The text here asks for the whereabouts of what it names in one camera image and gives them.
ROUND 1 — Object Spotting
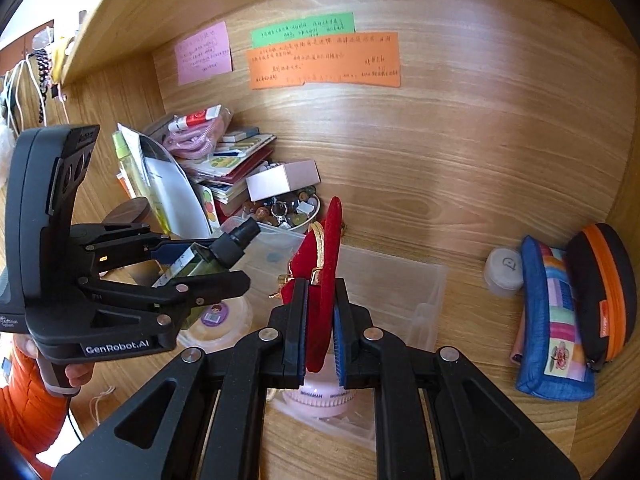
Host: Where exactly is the person's left hand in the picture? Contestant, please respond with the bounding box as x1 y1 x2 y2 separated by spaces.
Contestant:
14 334 96 391

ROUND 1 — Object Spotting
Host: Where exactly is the black orange zip case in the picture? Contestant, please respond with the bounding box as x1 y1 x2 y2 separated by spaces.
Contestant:
565 223 638 373

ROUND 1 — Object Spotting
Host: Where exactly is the dark beaded string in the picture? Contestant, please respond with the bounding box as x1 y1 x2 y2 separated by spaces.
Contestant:
30 30 57 126

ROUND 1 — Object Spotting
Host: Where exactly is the white round lidded container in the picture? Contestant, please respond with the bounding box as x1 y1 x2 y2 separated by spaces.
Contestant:
484 246 526 300

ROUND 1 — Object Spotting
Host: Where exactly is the fruit print carton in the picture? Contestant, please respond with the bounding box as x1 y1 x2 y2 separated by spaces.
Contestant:
197 182 222 229

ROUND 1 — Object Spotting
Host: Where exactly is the illustrated book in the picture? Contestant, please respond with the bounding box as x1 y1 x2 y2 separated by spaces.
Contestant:
212 133 277 160

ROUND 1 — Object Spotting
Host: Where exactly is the pink paper note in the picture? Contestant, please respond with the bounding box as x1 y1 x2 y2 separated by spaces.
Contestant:
175 21 234 86

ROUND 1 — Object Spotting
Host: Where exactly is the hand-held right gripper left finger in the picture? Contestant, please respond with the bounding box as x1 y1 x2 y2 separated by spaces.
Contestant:
52 278 308 480

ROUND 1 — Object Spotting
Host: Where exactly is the blue patchwork pouch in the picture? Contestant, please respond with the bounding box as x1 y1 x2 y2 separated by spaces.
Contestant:
510 235 596 402

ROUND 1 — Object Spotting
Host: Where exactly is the orange paper note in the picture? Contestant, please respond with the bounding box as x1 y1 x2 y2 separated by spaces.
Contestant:
245 31 402 90

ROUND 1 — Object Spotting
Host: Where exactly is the small white cardboard box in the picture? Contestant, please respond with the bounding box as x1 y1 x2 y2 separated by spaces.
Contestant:
245 160 321 202

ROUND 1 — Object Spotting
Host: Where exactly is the green paper note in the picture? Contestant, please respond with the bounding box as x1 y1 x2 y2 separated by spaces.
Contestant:
250 11 356 50

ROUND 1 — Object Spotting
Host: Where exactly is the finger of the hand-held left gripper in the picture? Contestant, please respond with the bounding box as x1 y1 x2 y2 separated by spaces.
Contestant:
75 270 251 335
70 222 223 275

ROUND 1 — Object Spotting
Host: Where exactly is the white hanging cable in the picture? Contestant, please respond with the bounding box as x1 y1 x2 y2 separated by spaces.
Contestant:
10 55 51 128

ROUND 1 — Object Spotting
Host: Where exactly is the red white tube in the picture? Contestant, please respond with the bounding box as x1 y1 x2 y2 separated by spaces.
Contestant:
172 105 222 132

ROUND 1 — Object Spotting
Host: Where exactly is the red velvet pouch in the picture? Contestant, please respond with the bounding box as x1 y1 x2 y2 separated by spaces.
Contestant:
285 196 346 373

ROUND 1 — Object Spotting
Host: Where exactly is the green spray bottle black cap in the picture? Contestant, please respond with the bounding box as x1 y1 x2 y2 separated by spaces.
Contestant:
152 220 262 292

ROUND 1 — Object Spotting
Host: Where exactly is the clear plastic storage box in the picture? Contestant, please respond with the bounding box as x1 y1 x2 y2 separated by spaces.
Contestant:
175 215 448 453

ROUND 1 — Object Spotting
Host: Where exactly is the pudding cup purple label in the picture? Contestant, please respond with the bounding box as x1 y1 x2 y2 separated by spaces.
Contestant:
177 297 253 348

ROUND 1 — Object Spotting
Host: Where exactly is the wooden desktop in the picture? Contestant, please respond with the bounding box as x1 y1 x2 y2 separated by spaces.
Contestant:
65 205 621 480

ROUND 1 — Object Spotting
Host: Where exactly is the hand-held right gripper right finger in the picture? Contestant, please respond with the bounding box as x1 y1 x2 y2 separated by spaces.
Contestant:
332 278 581 480

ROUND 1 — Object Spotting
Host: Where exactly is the wooden shelf board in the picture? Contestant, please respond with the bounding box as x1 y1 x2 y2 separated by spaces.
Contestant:
52 0 361 86

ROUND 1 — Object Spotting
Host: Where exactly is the person's left forearm orange sleeve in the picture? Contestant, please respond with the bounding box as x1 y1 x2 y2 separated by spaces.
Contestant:
0 345 71 467

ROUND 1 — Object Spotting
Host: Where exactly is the pink coiled cable bag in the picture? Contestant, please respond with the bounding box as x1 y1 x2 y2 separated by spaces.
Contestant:
164 107 234 159

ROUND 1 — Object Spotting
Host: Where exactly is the small blue white box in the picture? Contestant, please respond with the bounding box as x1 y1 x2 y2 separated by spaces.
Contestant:
222 127 260 144

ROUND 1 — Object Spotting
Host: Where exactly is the gold bangle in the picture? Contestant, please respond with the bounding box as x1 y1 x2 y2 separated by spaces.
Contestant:
306 222 327 287

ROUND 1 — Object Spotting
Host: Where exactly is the pink round device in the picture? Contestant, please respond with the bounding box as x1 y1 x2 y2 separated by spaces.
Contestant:
282 355 357 418

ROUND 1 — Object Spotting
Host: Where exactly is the white bowl of beads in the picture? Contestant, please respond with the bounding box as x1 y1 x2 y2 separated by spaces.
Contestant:
235 187 322 233

